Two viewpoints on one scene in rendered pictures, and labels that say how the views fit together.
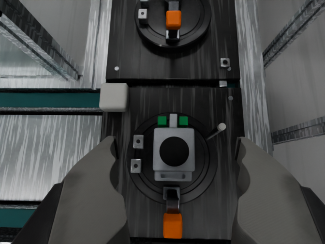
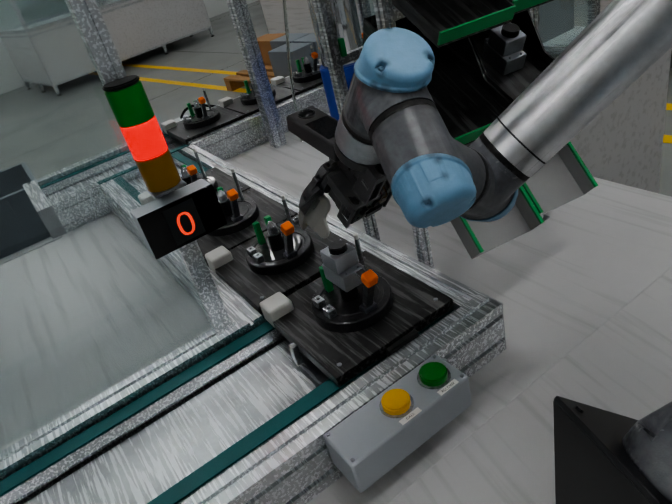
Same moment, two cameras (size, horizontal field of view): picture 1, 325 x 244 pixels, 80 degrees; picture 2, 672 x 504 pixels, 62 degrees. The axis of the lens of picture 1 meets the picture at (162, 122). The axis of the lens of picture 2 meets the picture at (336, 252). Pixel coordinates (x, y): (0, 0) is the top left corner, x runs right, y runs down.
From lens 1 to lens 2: 80 cm
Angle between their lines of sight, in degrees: 48
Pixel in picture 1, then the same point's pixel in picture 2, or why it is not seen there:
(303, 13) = not seen: hidden behind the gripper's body
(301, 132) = (418, 234)
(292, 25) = not seen: hidden behind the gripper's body
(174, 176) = (352, 270)
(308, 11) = not seen: hidden behind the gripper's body
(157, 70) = (295, 279)
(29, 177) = (238, 429)
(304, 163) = (476, 278)
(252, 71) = (366, 243)
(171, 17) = (285, 225)
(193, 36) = (305, 246)
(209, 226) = (417, 313)
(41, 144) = (229, 402)
